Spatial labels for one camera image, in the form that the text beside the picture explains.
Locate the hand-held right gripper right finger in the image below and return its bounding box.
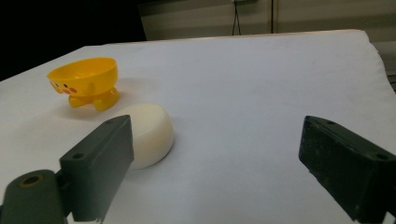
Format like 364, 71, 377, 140
298, 115, 396, 224

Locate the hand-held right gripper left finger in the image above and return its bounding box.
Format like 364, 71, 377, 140
58, 114, 135, 223

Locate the white round steamed bun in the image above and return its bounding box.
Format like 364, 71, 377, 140
115, 103, 175, 171

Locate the yellow duck-face footed bowl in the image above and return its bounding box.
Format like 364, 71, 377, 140
47, 57, 120, 112

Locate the black hanging cable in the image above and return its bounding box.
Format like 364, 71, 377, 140
232, 0, 242, 36

